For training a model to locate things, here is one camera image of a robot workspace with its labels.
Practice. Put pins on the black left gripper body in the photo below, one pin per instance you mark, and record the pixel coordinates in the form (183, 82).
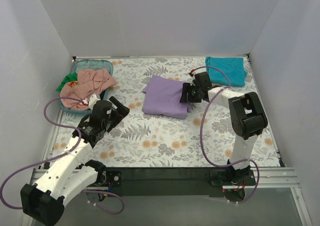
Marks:
(116, 113)

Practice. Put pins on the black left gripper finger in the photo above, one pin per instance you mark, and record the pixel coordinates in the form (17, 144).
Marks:
(113, 123)
(121, 109)

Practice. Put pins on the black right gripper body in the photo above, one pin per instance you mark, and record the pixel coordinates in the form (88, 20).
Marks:
(187, 93)

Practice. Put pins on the purple t shirt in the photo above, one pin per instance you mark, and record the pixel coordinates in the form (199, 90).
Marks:
(162, 97)

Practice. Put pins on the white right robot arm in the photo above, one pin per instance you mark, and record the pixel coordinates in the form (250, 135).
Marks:
(247, 116)

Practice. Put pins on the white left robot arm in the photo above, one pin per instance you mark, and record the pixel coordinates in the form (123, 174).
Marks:
(45, 199)

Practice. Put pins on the floral table mat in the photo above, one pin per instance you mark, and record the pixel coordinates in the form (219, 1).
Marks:
(145, 140)

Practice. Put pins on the folded teal t shirt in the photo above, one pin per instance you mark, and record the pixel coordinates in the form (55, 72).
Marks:
(232, 67)

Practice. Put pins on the pink t shirt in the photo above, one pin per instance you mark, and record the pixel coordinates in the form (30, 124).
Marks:
(89, 82)

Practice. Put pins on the green t shirt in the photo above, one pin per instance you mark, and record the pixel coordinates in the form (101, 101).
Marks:
(71, 77)

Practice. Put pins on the blue plastic basket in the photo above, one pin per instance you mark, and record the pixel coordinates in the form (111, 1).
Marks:
(88, 64)

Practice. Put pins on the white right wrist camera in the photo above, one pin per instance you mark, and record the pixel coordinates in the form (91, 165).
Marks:
(194, 77)

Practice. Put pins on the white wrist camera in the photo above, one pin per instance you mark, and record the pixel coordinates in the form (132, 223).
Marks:
(194, 77)
(91, 101)

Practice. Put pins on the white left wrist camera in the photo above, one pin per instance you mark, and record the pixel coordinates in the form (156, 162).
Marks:
(91, 101)

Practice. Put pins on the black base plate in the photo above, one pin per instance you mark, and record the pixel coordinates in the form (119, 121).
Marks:
(172, 181)

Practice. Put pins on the aluminium frame rail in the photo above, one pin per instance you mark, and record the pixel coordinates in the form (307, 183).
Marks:
(266, 177)

